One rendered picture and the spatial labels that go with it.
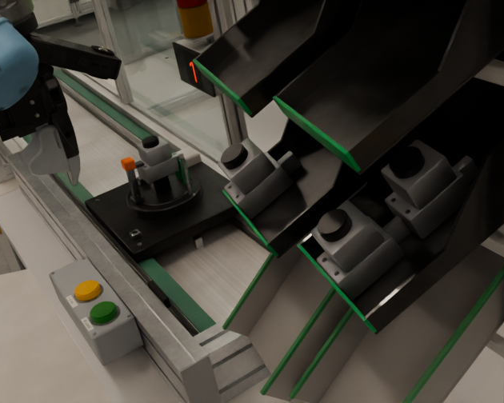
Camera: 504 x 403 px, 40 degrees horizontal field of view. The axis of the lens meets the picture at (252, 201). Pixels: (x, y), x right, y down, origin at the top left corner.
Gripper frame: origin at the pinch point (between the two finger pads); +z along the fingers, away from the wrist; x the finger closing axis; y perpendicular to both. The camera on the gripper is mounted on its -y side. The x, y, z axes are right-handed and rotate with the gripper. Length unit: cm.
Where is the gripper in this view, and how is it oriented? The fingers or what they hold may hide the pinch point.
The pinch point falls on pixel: (76, 172)
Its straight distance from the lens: 88.5
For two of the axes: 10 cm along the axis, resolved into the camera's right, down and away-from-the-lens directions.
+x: 5.3, 3.7, -7.6
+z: 1.7, 8.3, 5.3
